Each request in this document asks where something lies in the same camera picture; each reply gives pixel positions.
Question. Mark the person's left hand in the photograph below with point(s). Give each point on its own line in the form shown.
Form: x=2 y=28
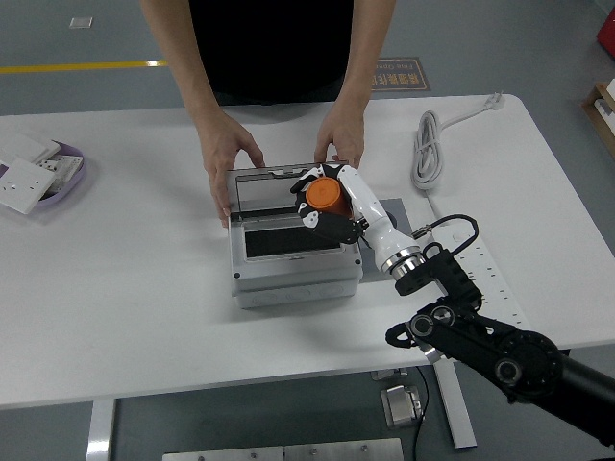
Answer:
x=341 y=137

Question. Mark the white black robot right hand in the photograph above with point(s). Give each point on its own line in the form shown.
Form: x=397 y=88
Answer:
x=370 y=211

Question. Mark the person's right hand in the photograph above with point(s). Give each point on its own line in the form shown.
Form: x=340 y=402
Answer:
x=223 y=149

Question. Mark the orange cylinder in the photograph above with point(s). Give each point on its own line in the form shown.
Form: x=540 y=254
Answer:
x=324 y=192

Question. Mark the grey enclosure box with lid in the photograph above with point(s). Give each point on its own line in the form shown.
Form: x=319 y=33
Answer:
x=293 y=281

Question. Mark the person's left forearm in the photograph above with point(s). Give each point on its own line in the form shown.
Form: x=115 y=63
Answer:
x=367 y=57

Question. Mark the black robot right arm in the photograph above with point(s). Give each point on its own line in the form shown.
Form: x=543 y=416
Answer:
x=504 y=350

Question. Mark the person's right forearm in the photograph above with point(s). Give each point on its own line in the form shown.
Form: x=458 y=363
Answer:
x=180 y=62

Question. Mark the grey cube with round hole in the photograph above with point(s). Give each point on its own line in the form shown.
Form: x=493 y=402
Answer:
x=399 y=211

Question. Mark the metal foot pedal box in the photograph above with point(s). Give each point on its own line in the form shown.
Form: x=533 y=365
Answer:
x=401 y=405

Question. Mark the red box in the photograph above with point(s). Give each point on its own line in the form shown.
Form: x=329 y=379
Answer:
x=607 y=29

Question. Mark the brown floor sign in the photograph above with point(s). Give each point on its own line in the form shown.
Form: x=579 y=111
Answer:
x=403 y=74

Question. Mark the person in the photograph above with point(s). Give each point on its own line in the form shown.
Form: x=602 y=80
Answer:
x=271 y=48

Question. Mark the white power strip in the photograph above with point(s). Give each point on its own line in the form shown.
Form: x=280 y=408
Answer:
x=499 y=283

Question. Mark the purple tray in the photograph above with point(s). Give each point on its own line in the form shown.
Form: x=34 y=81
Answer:
x=72 y=185

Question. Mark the white many-hole socket panel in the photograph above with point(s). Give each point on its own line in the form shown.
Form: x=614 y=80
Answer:
x=60 y=168

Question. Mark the small metal floor plate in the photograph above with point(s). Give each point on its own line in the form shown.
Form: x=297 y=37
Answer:
x=81 y=22

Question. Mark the wooden crate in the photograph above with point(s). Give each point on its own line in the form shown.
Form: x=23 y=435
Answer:
x=598 y=113

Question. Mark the metal bracket under table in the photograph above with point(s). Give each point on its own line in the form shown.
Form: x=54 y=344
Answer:
x=389 y=373

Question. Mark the white blank switch plate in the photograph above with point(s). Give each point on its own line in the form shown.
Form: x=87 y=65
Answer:
x=24 y=146

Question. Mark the white five-hole wall socket plate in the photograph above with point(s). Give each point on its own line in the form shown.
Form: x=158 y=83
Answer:
x=24 y=185

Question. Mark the metal base plate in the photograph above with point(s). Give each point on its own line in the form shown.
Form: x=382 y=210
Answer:
x=283 y=452

